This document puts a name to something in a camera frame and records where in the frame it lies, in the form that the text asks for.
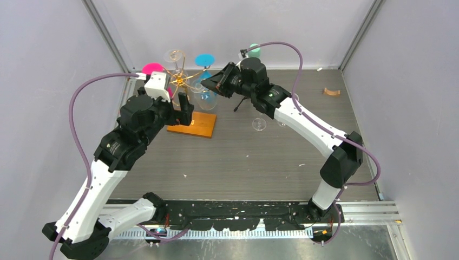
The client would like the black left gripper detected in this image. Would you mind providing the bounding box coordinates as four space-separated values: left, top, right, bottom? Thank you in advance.
141 92 193 146

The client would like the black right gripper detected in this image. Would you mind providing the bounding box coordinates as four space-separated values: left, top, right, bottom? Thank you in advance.
200 62 255 100

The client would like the clear tall flute glass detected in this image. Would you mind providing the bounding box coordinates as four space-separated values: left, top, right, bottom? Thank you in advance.
252 118 267 132

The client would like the clear stemmed wine glass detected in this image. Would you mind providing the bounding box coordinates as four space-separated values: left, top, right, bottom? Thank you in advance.
276 94 299 128

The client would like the clear patterned tumbler glass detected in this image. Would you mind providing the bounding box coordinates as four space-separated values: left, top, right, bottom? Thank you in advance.
191 79 217 111

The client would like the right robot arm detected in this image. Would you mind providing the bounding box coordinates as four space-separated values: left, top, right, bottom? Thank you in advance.
201 57 363 223

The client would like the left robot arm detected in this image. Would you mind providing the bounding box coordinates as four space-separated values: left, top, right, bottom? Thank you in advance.
42 89 194 259

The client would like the blue wine glass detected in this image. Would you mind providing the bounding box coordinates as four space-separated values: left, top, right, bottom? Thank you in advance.
194 54 217 101

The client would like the pink wine glass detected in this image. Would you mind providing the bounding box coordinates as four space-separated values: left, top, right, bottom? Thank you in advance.
141 63 172 97

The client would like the orange wooden rack base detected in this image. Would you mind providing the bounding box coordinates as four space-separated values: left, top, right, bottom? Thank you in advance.
167 112 217 139

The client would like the clear rear wine glass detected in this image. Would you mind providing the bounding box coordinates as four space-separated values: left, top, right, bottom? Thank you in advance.
163 49 186 74

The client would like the black tripod mic stand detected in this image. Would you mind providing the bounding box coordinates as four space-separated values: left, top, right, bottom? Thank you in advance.
233 97 250 112

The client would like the mint green microphone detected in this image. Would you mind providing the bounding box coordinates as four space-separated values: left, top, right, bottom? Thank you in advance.
247 43 261 59

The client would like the brown curved wooden block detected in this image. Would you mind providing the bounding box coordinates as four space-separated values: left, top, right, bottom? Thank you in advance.
323 88 341 97

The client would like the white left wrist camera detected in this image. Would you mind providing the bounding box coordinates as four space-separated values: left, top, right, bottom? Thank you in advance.
144 71 171 102

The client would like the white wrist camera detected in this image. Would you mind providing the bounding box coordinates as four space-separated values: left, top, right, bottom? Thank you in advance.
144 71 171 102
236 49 249 69

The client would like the gold wire glass rack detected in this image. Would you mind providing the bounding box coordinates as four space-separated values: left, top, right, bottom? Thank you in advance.
164 67 203 107

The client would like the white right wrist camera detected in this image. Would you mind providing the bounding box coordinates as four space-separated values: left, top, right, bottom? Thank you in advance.
236 49 249 69

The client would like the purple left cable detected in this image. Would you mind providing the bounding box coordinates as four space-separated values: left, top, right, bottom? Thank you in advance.
48 73 148 260

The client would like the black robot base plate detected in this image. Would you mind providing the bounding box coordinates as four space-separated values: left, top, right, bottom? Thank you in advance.
114 199 346 232

